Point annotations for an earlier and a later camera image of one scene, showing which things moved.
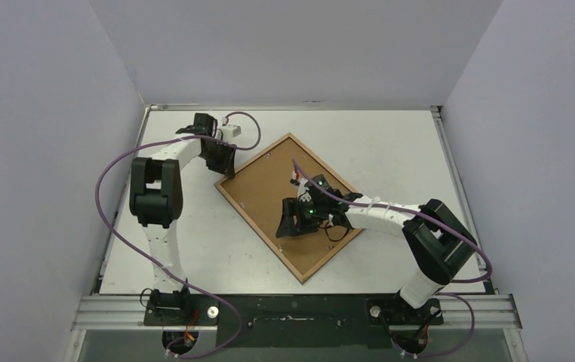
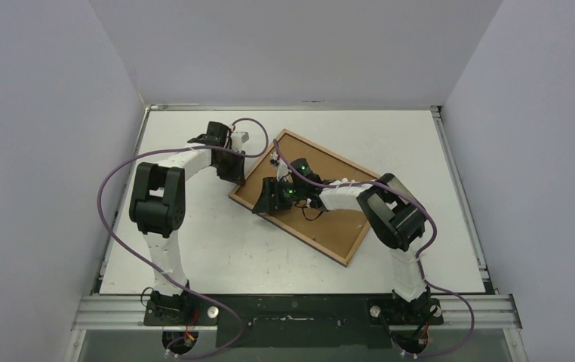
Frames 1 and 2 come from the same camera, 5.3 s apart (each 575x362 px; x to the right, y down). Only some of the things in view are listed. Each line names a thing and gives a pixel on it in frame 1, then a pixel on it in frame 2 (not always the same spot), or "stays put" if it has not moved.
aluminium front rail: (111, 311) stays put
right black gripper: (293, 217) -> (268, 194)
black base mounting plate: (358, 320) stays put
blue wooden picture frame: (230, 198) -> (363, 228)
